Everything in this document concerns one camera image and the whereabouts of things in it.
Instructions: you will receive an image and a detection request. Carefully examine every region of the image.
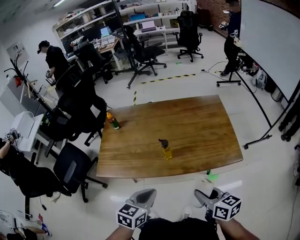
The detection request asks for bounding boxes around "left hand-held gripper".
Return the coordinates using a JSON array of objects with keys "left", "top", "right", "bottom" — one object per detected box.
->
[{"left": 116, "top": 188, "right": 157, "bottom": 230}]

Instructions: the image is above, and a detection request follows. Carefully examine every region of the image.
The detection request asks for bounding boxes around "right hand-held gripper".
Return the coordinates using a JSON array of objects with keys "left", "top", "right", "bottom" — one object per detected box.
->
[{"left": 194, "top": 187, "right": 242, "bottom": 222}]

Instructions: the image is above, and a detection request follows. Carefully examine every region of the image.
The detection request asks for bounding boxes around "yellow spray bottle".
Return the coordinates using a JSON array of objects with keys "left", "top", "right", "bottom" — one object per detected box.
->
[{"left": 158, "top": 138, "right": 173, "bottom": 160}]

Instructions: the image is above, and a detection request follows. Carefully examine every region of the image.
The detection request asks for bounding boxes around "hot sauce bottle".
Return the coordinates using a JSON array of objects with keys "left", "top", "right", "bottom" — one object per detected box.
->
[{"left": 106, "top": 112, "right": 121, "bottom": 131}]

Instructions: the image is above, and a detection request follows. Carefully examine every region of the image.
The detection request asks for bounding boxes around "person's right forearm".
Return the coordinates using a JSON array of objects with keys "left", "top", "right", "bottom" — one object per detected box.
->
[{"left": 217, "top": 218, "right": 260, "bottom": 240}]

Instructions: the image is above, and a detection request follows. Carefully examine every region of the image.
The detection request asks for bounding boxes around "person's left forearm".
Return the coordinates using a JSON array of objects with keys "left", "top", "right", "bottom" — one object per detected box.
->
[{"left": 105, "top": 225, "right": 135, "bottom": 240}]

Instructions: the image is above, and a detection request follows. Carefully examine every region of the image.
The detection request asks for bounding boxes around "green floor marker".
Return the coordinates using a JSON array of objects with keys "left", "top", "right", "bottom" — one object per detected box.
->
[{"left": 206, "top": 170, "right": 220, "bottom": 183}]

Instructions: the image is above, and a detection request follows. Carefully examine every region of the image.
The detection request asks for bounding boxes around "person's right white shoe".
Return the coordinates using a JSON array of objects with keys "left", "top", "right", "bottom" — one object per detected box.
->
[{"left": 181, "top": 206, "right": 193, "bottom": 221}]

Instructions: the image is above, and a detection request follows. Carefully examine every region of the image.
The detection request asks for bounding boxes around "person's black clothing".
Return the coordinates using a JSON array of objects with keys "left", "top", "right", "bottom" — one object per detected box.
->
[{"left": 137, "top": 217, "right": 218, "bottom": 240}]

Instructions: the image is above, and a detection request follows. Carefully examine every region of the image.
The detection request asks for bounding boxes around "black office chair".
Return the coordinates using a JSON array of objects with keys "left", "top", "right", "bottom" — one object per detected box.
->
[
  {"left": 177, "top": 10, "right": 204, "bottom": 63},
  {"left": 53, "top": 142, "right": 108, "bottom": 203},
  {"left": 124, "top": 24, "right": 167, "bottom": 89},
  {"left": 56, "top": 67, "right": 107, "bottom": 147},
  {"left": 9, "top": 164, "right": 71, "bottom": 216},
  {"left": 79, "top": 42, "right": 113, "bottom": 84}
]

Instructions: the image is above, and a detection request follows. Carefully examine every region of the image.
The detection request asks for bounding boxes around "blue white shoe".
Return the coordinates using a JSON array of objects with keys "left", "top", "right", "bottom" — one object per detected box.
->
[{"left": 41, "top": 222, "right": 53, "bottom": 237}]

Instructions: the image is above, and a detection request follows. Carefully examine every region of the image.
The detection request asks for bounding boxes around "metal trash bin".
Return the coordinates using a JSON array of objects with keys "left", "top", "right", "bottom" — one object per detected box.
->
[{"left": 271, "top": 87, "right": 285, "bottom": 103}]

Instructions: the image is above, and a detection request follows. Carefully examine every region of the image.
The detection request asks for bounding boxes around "long yellow black floor tape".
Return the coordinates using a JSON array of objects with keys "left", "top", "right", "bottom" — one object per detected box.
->
[{"left": 140, "top": 73, "right": 196, "bottom": 84}]

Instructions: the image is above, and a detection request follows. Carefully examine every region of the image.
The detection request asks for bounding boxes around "white side desk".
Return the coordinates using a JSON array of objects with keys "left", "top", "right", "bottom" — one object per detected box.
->
[{"left": 16, "top": 113, "right": 59, "bottom": 165}]

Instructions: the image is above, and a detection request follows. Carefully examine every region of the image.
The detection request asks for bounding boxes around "wooden desk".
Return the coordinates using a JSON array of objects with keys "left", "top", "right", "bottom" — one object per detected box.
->
[{"left": 97, "top": 37, "right": 120, "bottom": 56}]

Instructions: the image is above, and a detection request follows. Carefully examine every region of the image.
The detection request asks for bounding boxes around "large whiteboard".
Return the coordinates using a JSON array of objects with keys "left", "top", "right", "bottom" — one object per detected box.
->
[{"left": 239, "top": 0, "right": 300, "bottom": 102}]

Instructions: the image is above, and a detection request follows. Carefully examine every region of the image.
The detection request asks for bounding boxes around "silver open laptop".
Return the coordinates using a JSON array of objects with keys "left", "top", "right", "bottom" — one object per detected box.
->
[{"left": 100, "top": 26, "right": 116, "bottom": 45}]

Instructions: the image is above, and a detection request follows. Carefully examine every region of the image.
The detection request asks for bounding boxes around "black coat rack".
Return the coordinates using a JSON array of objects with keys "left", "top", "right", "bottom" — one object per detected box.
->
[{"left": 4, "top": 58, "right": 59, "bottom": 113}]

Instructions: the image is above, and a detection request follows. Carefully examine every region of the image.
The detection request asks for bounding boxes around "blue storage box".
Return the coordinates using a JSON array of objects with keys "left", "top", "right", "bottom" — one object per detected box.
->
[{"left": 130, "top": 13, "right": 147, "bottom": 22}]

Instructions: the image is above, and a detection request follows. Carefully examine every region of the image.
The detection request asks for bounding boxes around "white shelf unit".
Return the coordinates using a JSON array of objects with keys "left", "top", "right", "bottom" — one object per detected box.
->
[{"left": 52, "top": 0, "right": 197, "bottom": 53}]

